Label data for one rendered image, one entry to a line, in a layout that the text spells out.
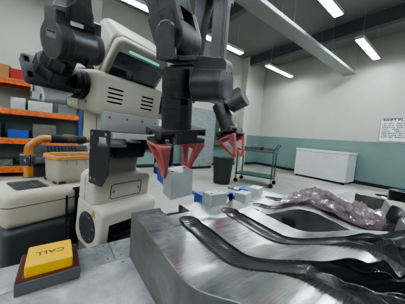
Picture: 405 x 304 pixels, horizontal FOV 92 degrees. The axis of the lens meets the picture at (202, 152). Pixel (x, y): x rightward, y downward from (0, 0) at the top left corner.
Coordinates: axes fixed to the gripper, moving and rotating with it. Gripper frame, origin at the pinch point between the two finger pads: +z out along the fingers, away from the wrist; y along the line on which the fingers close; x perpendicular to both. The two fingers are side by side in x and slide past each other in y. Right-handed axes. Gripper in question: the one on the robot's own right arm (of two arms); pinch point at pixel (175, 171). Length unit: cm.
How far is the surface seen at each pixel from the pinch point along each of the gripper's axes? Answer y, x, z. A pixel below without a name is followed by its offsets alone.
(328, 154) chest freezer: 626, 192, 122
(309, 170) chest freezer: 618, 233, 185
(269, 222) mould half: 14.4, -14.1, 8.7
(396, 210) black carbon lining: 47, -28, 9
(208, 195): 8.0, -1.8, 6.6
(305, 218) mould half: 26.2, -16.1, 10.8
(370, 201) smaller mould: 76, -18, 19
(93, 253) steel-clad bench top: -15.5, 4.5, 16.2
